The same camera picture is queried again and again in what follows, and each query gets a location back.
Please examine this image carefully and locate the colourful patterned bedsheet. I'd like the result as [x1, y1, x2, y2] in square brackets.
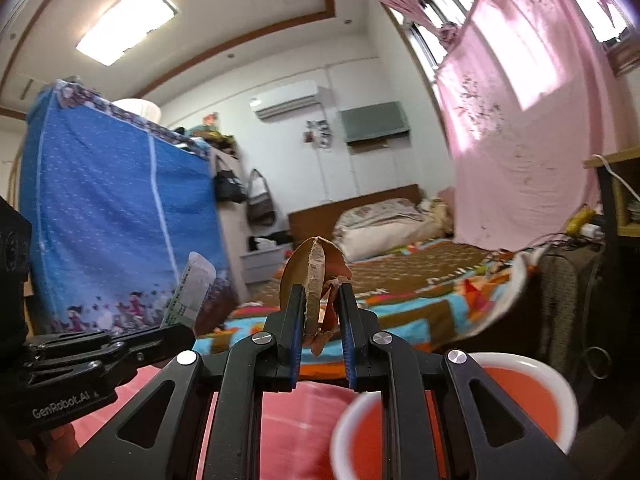
[192, 238, 544, 382]

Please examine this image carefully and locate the blue dotted fabric wardrobe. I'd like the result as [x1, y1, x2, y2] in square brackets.
[18, 78, 237, 337]

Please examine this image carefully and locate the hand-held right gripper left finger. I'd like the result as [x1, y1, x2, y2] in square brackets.
[57, 284, 308, 480]

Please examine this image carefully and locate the pink hanging sheet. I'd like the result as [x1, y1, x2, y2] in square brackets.
[434, 0, 640, 257]

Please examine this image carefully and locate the white cable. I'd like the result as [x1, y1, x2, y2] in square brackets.
[592, 154, 632, 187]

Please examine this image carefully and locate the white round basin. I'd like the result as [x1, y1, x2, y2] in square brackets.
[112, 98, 161, 124]

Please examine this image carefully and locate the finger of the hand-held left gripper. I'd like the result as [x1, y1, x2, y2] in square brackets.
[27, 323, 196, 357]
[29, 345, 192, 387]

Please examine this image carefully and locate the barred window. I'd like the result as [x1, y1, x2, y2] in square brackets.
[394, 0, 507, 79]

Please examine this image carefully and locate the wall socket with chargers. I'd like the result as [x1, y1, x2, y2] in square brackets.
[302, 118, 334, 150]

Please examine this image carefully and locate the clutter pile on wardrobe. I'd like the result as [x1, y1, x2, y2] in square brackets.
[172, 112, 241, 156]

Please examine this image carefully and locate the floral folded quilt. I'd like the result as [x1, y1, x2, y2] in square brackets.
[333, 197, 454, 261]

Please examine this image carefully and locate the black hanging bag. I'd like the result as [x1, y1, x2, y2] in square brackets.
[213, 157, 249, 205]

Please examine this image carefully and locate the orange bin with white rim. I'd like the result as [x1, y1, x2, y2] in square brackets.
[330, 352, 579, 480]

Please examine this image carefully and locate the wooden desk with black legs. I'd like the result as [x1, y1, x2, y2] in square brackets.
[582, 145, 640, 281]

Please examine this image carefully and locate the white air conditioner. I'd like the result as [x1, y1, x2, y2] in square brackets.
[249, 79, 321, 121]

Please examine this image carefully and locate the black mesh rack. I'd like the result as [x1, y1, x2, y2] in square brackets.
[537, 244, 609, 412]

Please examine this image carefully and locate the brown wooden headboard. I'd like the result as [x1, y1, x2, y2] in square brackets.
[288, 183, 420, 249]

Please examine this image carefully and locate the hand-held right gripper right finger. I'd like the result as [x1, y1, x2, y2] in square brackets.
[337, 282, 583, 480]

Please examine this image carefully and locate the wall television with green cover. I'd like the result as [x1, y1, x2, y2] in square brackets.
[338, 100, 412, 154]

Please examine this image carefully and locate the brown cardboard piece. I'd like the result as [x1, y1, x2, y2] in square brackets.
[279, 236, 354, 356]

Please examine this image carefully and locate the rectangular ceiling light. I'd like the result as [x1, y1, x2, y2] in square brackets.
[75, 0, 180, 67]

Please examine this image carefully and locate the grey tote bag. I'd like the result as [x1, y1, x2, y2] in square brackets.
[246, 168, 276, 227]

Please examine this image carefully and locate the grey nightstand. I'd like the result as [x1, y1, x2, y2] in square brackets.
[239, 247, 289, 289]

